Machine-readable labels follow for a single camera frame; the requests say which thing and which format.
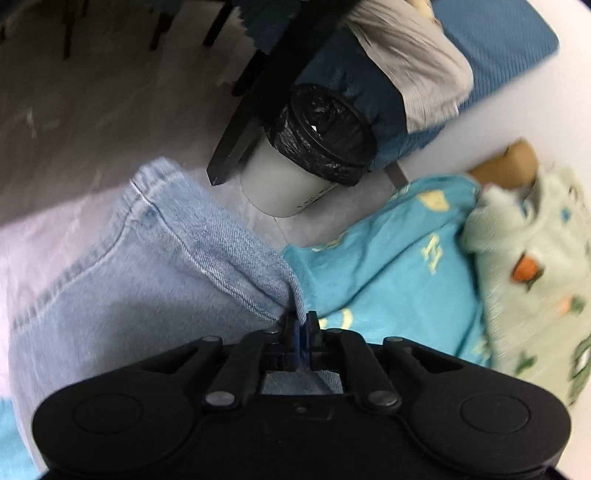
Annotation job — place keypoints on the grey black desk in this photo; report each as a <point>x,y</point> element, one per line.
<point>258,106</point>

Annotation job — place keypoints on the blue covered chair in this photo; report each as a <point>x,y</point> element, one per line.
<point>74,27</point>
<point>369,83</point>
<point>161,23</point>
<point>258,27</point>

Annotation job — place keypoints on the light blue denim jeans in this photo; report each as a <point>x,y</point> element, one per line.
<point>138,277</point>

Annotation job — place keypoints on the brown plush toy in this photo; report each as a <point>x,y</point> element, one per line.
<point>512,161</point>

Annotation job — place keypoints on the grey folded cloth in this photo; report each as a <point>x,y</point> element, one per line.
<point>415,60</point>

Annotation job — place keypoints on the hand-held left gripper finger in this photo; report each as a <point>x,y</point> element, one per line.
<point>295,344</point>
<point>305,344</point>

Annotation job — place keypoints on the white trash bin black bag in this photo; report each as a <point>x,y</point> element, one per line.
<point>286,180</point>

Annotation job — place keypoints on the yellow plush toy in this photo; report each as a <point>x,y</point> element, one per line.
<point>427,9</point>

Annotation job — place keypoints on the green printed fleece blanket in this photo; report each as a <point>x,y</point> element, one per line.
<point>531,240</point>

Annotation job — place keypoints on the teal printed bed sheet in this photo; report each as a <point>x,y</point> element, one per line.
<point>392,267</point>

